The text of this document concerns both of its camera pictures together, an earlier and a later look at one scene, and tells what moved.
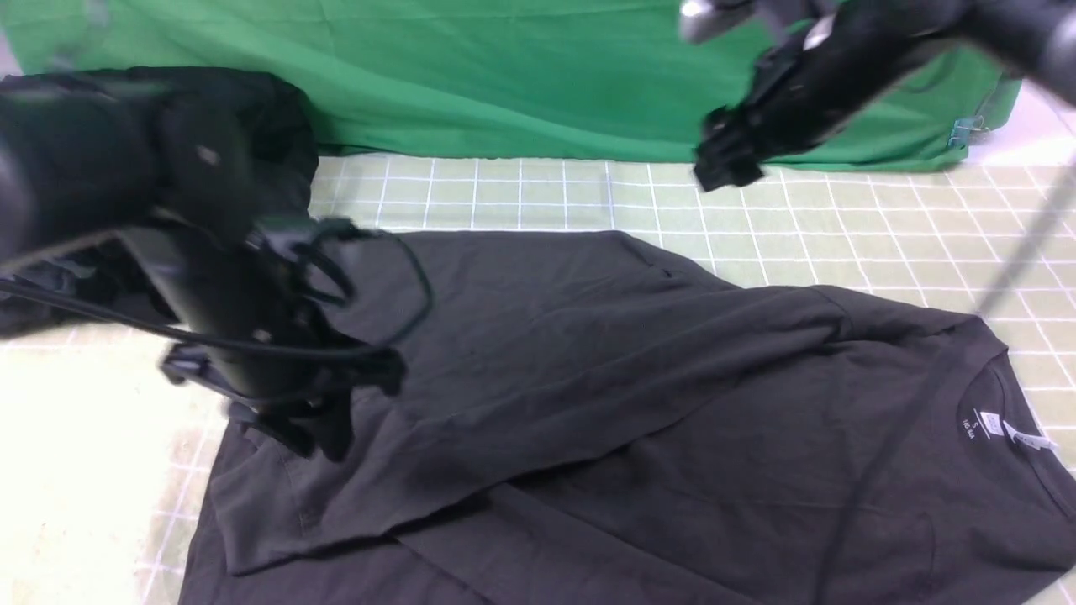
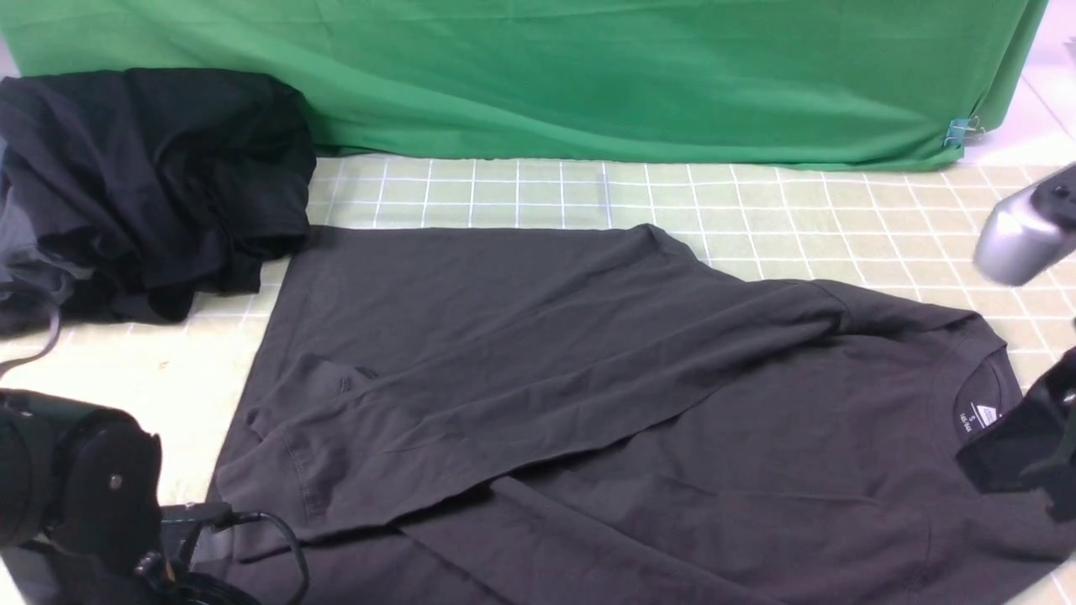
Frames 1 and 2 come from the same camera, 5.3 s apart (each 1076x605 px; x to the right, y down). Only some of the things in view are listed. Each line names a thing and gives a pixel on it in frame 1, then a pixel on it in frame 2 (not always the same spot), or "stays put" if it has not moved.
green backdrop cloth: (519, 77) stays put
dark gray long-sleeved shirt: (582, 421) stays put
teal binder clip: (960, 135) stays put
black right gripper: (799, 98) to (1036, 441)
